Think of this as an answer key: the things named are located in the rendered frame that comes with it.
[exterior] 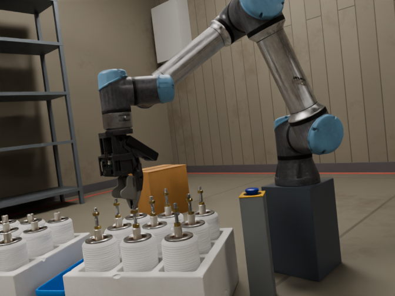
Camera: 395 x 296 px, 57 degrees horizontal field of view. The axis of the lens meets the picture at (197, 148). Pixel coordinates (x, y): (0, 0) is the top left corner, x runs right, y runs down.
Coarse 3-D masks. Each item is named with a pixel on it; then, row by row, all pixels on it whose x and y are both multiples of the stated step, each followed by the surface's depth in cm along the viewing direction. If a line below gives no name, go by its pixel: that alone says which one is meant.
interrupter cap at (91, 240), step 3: (105, 234) 105; (108, 234) 105; (111, 234) 104; (90, 237) 104; (93, 237) 104; (105, 237) 103; (108, 237) 102; (111, 237) 101; (87, 240) 102; (90, 240) 101; (93, 240) 102; (99, 240) 101; (102, 240) 100; (105, 240) 99; (108, 240) 100; (87, 243) 99; (90, 243) 99; (93, 243) 98; (96, 243) 98
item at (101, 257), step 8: (112, 240) 101; (88, 248) 98; (96, 248) 98; (104, 248) 98; (112, 248) 100; (88, 256) 98; (96, 256) 98; (104, 256) 98; (112, 256) 100; (88, 264) 99; (96, 264) 98; (104, 264) 98; (112, 264) 100
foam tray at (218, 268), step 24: (216, 240) 112; (120, 264) 101; (216, 264) 99; (72, 288) 97; (96, 288) 95; (120, 288) 93; (144, 288) 91; (168, 288) 89; (192, 288) 87; (216, 288) 97
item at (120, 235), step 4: (132, 224) 115; (128, 228) 111; (104, 232) 112; (108, 232) 110; (112, 232) 109; (116, 232) 109; (120, 232) 109; (124, 232) 109; (128, 232) 110; (132, 232) 111; (116, 236) 109; (120, 236) 109; (124, 236) 109; (120, 240) 109; (120, 252) 109
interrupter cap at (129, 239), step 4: (128, 236) 101; (132, 236) 101; (144, 236) 100; (148, 236) 99; (124, 240) 97; (128, 240) 97; (132, 240) 96; (136, 240) 96; (140, 240) 95; (144, 240) 96
